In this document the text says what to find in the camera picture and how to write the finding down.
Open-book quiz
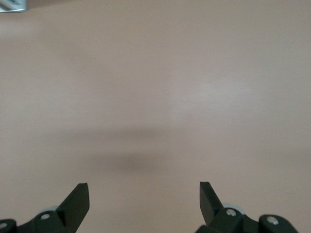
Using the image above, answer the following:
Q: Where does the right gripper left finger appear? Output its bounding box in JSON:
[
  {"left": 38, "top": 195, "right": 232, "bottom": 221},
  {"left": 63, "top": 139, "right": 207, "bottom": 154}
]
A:
[{"left": 0, "top": 183, "right": 90, "bottom": 233}]

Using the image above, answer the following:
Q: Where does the aluminium frame profile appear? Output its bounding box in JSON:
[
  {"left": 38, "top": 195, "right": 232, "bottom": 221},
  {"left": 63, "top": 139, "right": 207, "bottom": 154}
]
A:
[{"left": 0, "top": 0, "right": 27, "bottom": 13}]

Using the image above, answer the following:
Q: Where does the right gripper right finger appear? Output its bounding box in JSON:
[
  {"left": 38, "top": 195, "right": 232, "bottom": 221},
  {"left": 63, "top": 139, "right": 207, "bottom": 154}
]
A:
[{"left": 194, "top": 181, "right": 299, "bottom": 233}]

